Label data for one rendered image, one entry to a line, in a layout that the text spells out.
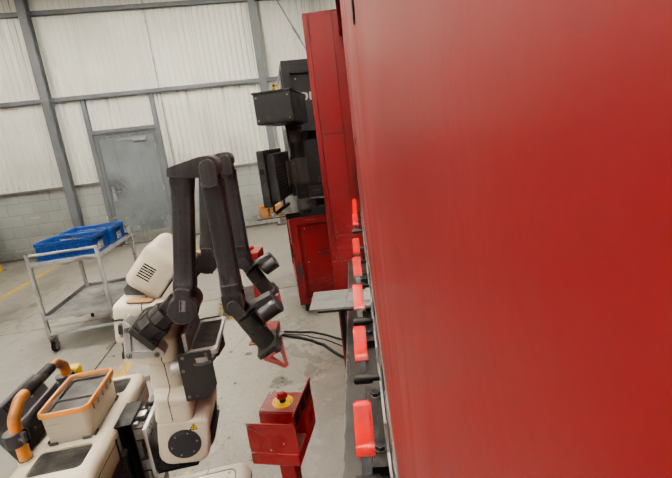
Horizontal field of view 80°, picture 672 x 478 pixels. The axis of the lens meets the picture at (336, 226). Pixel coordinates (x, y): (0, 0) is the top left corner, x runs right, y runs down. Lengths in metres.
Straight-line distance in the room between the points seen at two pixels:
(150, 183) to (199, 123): 1.52
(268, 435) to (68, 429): 0.61
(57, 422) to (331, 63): 1.98
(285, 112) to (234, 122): 5.91
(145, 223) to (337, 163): 6.82
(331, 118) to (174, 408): 1.64
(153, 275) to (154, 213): 7.48
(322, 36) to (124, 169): 6.84
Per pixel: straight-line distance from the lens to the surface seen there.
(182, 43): 8.74
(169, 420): 1.52
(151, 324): 1.20
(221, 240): 1.11
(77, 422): 1.59
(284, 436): 1.39
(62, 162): 9.02
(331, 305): 1.60
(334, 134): 2.38
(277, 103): 2.57
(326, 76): 2.40
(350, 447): 1.16
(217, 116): 8.48
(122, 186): 8.87
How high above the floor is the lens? 1.64
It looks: 13 degrees down
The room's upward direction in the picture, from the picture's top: 7 degrees counter-clockwise
